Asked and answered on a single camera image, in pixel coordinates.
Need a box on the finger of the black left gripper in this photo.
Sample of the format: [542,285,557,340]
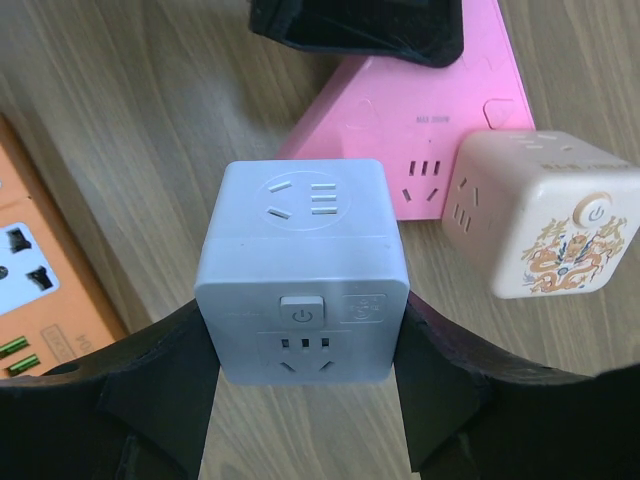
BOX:
[249,0,464,68]

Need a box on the pink triangular socket adapter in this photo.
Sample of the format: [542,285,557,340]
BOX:
[278,0,535,220]

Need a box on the white cube socket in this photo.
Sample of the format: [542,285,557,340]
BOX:
[194,159,410,385]

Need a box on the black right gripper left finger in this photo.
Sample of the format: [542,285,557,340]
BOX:
[1,302,220,479]

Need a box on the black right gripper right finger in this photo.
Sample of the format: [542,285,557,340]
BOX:
[394,295,639,479]

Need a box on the orange power strip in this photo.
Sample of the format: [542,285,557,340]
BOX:
[1,120,126,379]

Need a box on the beige dragon cube socket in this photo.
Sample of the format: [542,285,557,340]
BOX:
[442,130,639,299]

